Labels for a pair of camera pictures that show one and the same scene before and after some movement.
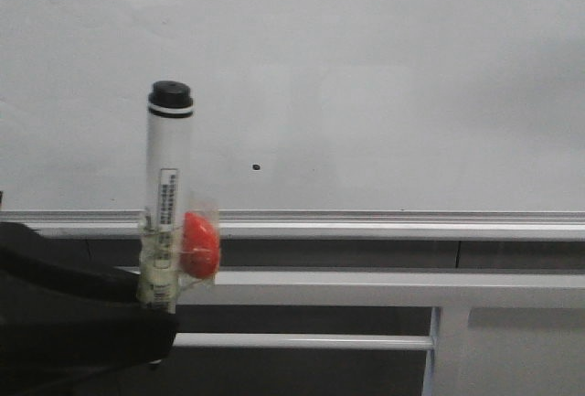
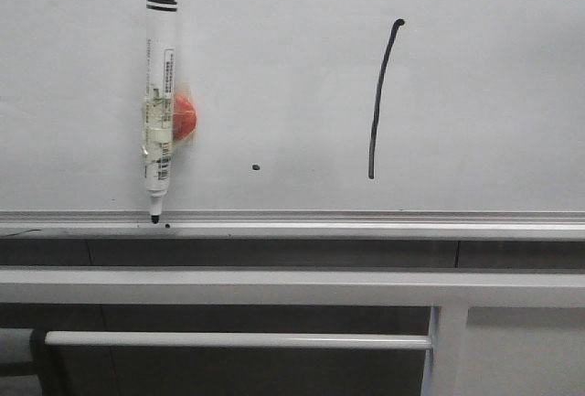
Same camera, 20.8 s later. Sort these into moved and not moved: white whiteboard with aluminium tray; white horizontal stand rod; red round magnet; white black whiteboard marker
Moved: white black whiteboard marker; red round magnet
Not moved: white whiteboard with aluminium tray; white horizontal stand rod
